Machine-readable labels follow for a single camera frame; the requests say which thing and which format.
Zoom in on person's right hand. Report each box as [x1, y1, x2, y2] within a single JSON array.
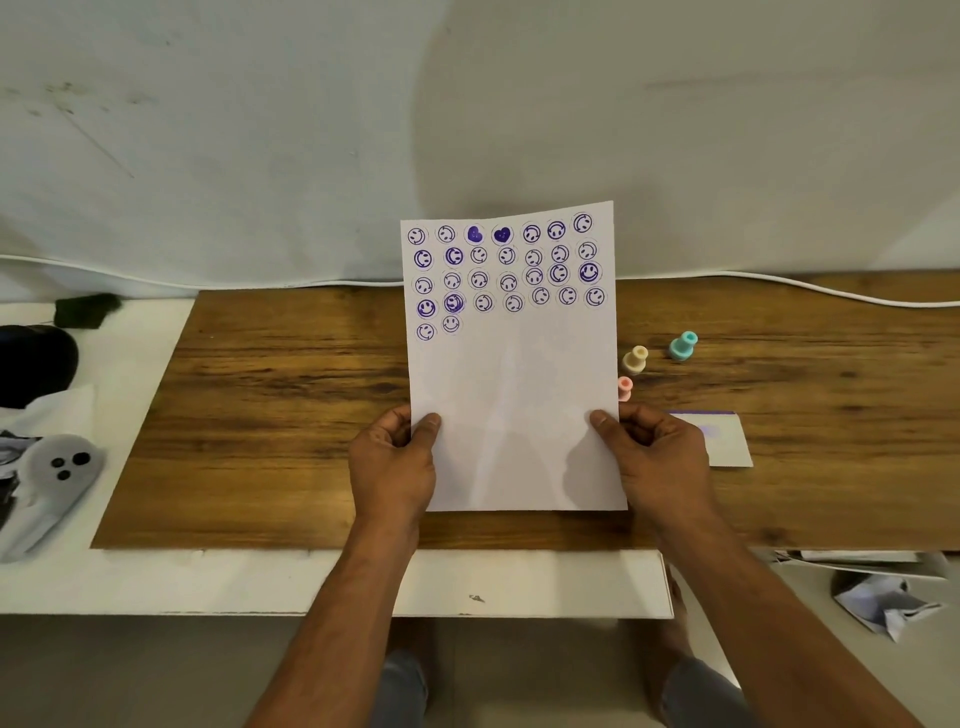
[[589, 402, 719, 531]]

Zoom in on crumpled white paper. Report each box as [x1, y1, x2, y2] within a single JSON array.
[[832, 573, 948, 643]]

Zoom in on person's left leg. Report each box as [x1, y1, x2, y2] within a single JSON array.
[[372, 618, 438, 728]]

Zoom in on dark green cloth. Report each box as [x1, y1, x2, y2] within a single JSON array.
[[54, 293, 123, 330]]

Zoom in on person's leg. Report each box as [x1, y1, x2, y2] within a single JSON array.
[[372, 618, 438, 728], [643, 568, 759, 728]]

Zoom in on person's right leg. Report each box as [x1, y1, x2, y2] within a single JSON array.
[[643, 568, 759, 728]]

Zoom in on white paper sheet purple stamps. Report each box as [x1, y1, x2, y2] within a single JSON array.
[[400, 200, 629, 513]]

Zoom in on person's right forearm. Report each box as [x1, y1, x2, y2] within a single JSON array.
[[654, 501, 925, 728]]

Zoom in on grey controller with black buttons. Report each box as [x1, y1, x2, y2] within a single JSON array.
[[0, 434, 106, 565]]

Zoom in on white cable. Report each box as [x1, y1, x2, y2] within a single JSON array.
[[0, 253, 960, 310]]

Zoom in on wooden board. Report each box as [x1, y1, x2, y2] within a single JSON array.
[[90, 270, 960, 552]]

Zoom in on person's left hand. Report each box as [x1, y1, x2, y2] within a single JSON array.
[[348, 405, 443, 531]]

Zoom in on white cardboard box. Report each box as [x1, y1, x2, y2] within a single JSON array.
[[772, 549, 952, 583]]

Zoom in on person's left forearm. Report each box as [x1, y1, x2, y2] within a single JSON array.
[[246, 516, 423, 728]]

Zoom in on small white purple-edged paper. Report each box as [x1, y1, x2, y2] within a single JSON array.
[[667, 412, 754, 469]]

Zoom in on black rounded object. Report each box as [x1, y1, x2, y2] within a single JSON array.
[[0, 324, 81, 411]]

